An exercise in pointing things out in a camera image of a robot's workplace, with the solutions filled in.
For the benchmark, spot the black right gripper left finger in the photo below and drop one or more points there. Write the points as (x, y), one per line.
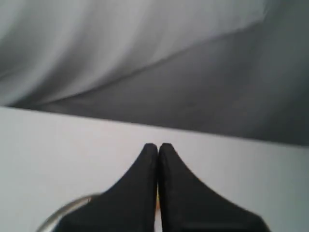
(128, 206)

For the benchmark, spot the round stainless steel plate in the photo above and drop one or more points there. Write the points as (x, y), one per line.
(50, 224)

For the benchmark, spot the grey backdrop cloth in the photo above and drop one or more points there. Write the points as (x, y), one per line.
(230, 67)

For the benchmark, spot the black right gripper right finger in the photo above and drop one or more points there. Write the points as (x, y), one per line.
(188, 205)

